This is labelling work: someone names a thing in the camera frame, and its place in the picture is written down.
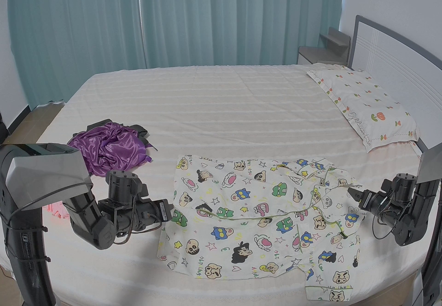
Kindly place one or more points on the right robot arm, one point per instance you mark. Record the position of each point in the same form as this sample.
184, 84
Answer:
414, 214

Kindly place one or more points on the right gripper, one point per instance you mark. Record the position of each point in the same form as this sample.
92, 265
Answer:
373, 202

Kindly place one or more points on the pink garment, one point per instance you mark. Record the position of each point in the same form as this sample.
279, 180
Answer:
57, 211

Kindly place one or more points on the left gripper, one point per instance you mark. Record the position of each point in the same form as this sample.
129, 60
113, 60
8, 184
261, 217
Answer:
152, 213

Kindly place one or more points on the purple satin garment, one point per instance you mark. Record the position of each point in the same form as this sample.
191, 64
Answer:
107, 149

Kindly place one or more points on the blue-green curtain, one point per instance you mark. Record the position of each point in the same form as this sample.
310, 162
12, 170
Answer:
76, 21
241, 4

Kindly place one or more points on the dark grey garment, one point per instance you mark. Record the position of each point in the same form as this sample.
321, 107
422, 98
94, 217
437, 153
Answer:
140, 130

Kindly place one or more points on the bed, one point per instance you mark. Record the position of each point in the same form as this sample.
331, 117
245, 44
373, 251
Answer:
224, 107

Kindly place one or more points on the white printed pillow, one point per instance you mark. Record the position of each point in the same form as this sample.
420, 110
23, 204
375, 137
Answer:
366, 104

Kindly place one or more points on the grey bedside table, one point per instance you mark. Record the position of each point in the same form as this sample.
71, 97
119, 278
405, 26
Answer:
321, 52

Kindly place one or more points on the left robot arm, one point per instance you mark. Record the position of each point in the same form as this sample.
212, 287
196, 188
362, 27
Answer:
45, 173

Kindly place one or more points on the white printed pyjama top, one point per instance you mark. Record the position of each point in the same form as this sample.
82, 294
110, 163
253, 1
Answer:
262, 221

